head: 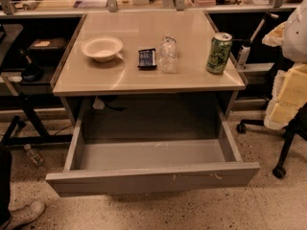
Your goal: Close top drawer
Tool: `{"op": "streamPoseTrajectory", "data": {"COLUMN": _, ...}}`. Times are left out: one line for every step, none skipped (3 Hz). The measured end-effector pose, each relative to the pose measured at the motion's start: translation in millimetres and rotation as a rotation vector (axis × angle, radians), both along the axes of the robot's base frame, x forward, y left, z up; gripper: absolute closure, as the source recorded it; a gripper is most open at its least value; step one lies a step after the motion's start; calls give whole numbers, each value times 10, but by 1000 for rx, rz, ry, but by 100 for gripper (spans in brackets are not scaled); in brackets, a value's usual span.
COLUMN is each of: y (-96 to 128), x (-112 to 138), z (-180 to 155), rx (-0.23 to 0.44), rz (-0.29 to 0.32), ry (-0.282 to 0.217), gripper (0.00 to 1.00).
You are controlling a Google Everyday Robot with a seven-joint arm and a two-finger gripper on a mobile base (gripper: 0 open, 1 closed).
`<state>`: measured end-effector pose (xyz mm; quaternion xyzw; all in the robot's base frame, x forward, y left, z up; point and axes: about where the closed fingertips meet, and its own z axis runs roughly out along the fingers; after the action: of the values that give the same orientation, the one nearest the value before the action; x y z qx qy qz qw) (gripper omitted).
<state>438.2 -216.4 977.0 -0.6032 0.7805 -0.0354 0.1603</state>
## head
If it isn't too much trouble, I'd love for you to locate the grey top drawer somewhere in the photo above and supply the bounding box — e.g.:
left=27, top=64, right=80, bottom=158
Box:
left=46, top=104, right=260, bottom=196

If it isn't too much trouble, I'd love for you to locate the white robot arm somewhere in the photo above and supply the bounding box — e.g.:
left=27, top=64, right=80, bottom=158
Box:
left=262, top=0, right=307, bottom=130

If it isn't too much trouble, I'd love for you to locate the grey drawer cabinet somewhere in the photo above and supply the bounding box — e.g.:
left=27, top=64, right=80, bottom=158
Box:
left=53, top=10, right=246, bottom=122

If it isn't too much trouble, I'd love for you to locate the dark blue snack packet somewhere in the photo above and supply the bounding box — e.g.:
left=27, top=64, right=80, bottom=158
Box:
left=138, top=48, right=156, bottom=70

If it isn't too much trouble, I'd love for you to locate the clear plastic water bottle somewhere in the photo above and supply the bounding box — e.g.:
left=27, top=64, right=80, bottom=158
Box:
left=158, top=34, right=177, bottom=73

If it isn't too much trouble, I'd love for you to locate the white paper bowl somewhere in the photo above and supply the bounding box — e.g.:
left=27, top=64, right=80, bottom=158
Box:
left=82, top=35, right=123, bottom=62

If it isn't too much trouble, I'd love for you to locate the green soda can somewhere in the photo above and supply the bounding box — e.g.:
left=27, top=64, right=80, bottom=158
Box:
left=206, top=33, right=232, bottom=74

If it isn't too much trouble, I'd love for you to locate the black box with label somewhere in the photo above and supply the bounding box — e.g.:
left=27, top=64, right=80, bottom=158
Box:
left=27, top=37, right=67, bottom=58

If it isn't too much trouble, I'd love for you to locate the plastic bottle on floor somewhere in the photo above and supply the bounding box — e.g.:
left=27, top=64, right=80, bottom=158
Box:
left=24, top=144, right=44, bottom=166

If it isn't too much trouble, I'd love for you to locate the black joystick device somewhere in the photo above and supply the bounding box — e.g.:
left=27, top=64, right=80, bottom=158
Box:
left=19, top=49, right=44, bottom=82

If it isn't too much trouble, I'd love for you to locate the black office chair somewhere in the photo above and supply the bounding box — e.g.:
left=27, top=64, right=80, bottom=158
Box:
left=236, top=45, right=307, bottom=179

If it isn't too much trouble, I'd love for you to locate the dark trouser leg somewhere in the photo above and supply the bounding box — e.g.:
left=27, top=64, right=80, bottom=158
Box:
left=0, top=149, right=12, bottom=226

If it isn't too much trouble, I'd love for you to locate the white shoe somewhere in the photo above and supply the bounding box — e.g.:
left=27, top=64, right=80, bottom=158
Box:
left=0, top=199, right=46, bottom=230

